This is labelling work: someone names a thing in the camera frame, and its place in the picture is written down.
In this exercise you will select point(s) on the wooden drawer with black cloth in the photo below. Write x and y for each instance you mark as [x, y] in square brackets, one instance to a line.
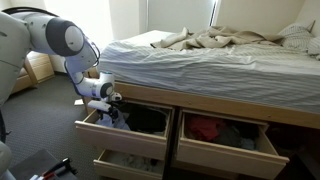
[123, 141]

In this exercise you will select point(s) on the wooden bed frame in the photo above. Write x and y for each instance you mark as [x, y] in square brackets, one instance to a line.
[213, 104]

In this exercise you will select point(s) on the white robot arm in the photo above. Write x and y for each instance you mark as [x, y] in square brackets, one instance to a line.
[50, 36]

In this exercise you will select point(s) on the dark grey cloth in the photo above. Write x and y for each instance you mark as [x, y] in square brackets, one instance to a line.
[230, 135]

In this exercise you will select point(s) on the black cloth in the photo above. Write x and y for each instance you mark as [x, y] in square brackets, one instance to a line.
[146, 118]

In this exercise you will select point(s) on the large striped pillow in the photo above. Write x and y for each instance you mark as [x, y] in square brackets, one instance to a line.
[296, 36]

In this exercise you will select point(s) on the white paper scrap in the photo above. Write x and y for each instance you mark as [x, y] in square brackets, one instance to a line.
[78, 102]

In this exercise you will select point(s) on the black work table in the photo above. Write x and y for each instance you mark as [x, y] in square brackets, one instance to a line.
[31, 165]

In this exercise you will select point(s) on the grey rounded object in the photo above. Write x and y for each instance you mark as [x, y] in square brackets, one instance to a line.
[4, 160]

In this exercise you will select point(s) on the low wooden drawer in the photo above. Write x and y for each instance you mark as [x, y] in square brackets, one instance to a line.
[116, 171]

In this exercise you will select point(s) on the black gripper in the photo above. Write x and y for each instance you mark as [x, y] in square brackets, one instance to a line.
[111, 111]

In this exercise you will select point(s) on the red cloth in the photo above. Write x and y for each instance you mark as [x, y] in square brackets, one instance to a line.
[204, 128]

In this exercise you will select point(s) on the white clothes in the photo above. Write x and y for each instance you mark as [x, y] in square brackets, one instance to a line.
[135, 162]

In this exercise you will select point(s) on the light grey cloth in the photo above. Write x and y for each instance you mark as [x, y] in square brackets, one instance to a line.
[248, 144]

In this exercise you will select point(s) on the wooden drawer with red cloth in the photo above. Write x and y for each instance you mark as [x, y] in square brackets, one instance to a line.
[230, 160]

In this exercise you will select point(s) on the wooden cabinet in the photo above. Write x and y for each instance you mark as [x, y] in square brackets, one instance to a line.
[41, 66]

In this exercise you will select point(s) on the beige blanket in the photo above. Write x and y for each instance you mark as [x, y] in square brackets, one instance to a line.
[213, 38]

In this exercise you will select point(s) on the grey blue cloth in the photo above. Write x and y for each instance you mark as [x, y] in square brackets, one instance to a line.
[120, 124]

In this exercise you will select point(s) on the black red clamp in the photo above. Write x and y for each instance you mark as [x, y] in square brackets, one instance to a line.
[56, 168]

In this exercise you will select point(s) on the mattress with striped sheet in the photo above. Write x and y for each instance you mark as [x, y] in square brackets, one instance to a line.
[206, 73]

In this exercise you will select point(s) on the small white pillow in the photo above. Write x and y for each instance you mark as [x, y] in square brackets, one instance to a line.
[315, 46]

